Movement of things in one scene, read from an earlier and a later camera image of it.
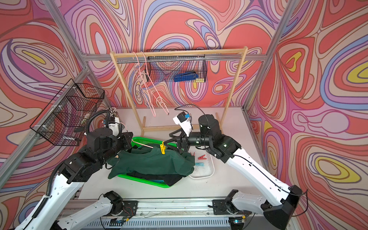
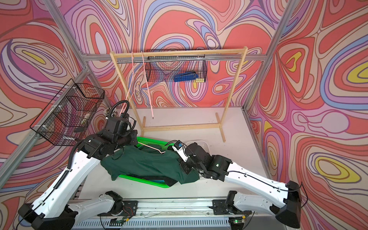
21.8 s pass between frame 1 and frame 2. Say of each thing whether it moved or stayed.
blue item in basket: stayed
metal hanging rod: stayed
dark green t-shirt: moved
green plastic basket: stayed
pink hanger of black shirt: moved
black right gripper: moved
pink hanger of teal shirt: moved
